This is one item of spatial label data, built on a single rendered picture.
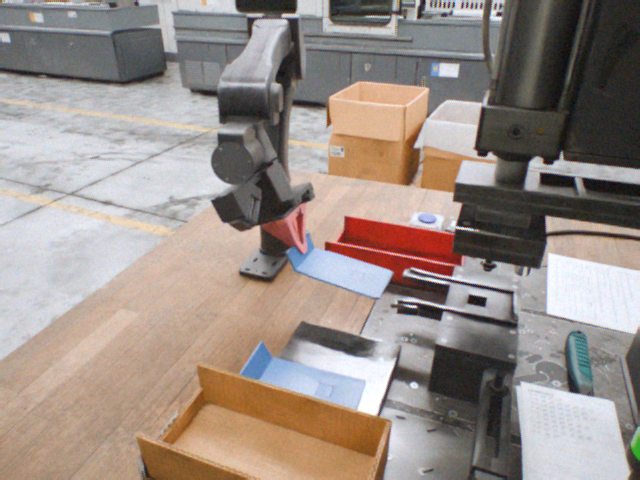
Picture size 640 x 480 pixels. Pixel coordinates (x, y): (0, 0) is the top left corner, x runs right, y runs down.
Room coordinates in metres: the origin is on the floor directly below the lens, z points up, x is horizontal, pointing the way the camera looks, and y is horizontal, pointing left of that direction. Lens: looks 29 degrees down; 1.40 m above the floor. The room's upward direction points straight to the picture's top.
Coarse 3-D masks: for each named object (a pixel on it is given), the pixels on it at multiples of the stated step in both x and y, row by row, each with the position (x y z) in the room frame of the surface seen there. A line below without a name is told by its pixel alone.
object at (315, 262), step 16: (288, 256) 0.63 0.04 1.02; (304, 256) 0.65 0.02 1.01; (320, 256) 0.66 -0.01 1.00; (336, 256) 0.66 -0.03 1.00; (304, 272) 0.62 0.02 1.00; (320, 272) 0.62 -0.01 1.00; (336, 272) 0.62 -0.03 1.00; (368, 272) 0.63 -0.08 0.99; (384, 272) 0.63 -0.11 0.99; (368, 288) 0.59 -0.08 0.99; (384, 288) 0.59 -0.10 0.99
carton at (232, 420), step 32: (224, 384) 0.44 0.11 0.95; (256, 384) 0.42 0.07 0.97; (192, 416) 0.42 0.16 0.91; (224, 416) 0.43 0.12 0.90; (256, 416) 0.42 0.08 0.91; (288, 416) 0.41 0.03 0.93; (320, 416) 0.39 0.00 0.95; (352, 416) 0.38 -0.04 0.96; (160, 448) 0.33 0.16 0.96; (192, 448) 0.38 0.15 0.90; (224, 448) 0.38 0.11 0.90; (256, 448) 0.38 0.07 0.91; (288, 448) 0.38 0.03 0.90; (320, 448) 0.38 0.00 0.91; (352, 448) 0.38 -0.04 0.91; (384, 448) 0.34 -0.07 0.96
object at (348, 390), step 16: (256, 352) 0.50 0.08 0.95; (256, 368) 0.48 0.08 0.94; (272, 368) 0.49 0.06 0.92; (288, 368) 0.49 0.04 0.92; (304, 368) 0.49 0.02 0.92; (288, 384) 0.46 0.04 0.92; (304, 384) 0.46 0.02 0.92; (336, 384) 0.46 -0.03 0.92; (352, 384) 0.46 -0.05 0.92; (336, 400) 0.44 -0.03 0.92; (352, 400) 0.44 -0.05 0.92
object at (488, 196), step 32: (512, 160) 0.53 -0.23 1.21; (480, 192) 0.52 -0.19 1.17; (512, 192) 0.51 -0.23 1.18; (544, 192) 0.50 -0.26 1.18; (576, 192) 0.51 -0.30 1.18; (608, 192) 0.53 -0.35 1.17; (480, 224) 0.50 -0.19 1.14; (512, 224) 0.50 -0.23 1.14; (544, 224) 0.50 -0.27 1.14; (608, 224) 0.47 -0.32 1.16; (480, 256) 0.49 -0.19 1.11; (512, 256) 0.47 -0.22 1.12
